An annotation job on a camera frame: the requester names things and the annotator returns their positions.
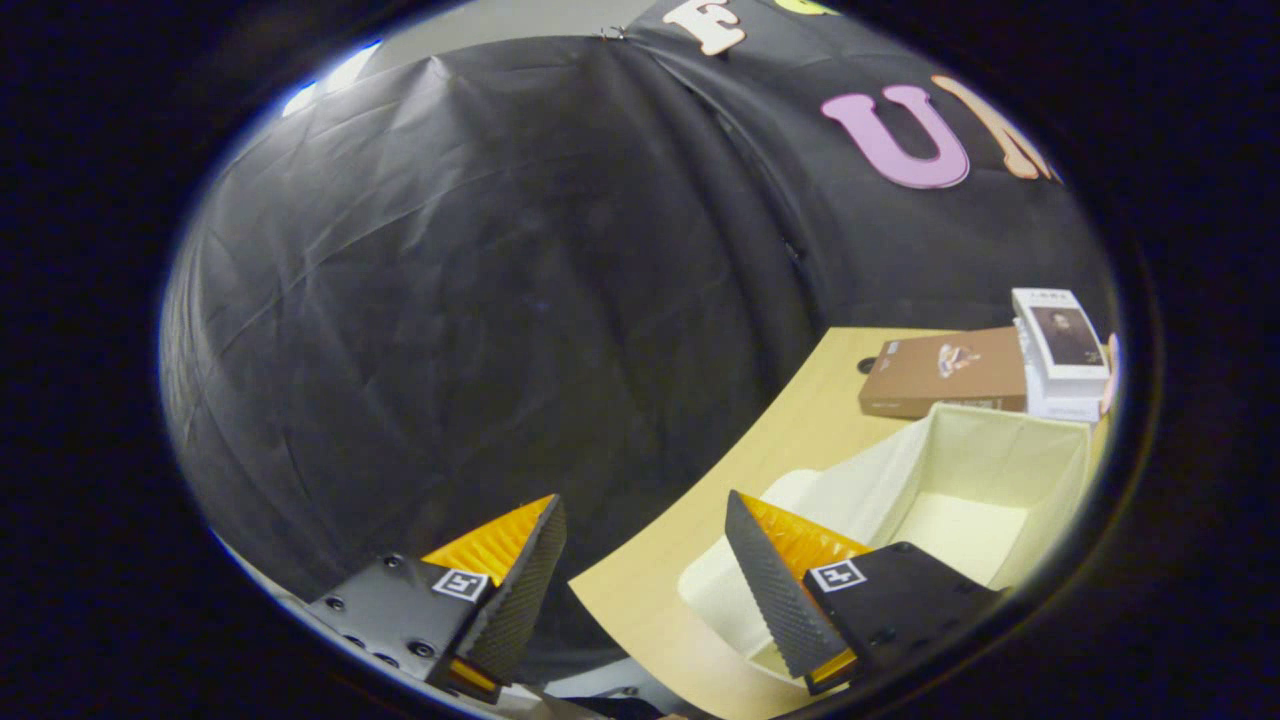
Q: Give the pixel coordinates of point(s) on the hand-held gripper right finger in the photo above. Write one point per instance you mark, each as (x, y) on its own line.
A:
(775, 600)

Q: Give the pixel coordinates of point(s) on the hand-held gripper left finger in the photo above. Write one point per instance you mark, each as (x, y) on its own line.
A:
(520, 600)

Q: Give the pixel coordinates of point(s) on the cream fabric storage box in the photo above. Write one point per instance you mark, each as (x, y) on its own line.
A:
(960, 520)

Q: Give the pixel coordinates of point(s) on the brown book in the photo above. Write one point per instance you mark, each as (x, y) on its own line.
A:
(940, 375)

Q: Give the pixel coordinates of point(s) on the black backdrop cloth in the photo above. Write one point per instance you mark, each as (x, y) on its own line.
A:
(450, 300)

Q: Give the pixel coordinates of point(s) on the white book with portrait cover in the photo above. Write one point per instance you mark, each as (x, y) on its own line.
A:
(1060, 335)

